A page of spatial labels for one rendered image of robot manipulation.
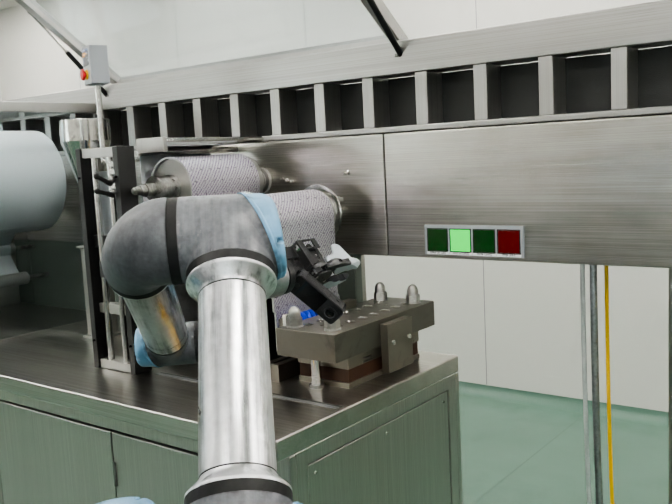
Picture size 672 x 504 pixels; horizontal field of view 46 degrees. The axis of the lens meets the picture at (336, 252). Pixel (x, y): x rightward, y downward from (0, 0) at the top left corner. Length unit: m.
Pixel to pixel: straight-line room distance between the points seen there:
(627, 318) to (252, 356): 3.42
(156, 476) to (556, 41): 1.23
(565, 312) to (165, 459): 2.95
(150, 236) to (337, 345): 0.71
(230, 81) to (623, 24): 1.08
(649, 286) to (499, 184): 2.44
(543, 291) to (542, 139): 2.65
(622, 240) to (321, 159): 0.79
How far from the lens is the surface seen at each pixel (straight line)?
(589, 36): 1.73
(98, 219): 1.99
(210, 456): 0.88
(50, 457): 2.09
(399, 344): 1.80
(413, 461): 1.84
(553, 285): 4.32
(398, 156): 1.92
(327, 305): 1.49
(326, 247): 1.91
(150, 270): 1.04
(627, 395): 4.32
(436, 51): 1.88
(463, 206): 1.84
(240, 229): 1.00
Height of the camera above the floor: 1.39
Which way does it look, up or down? 7 degrees down
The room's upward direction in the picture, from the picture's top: 3 degrees counter-clockwise
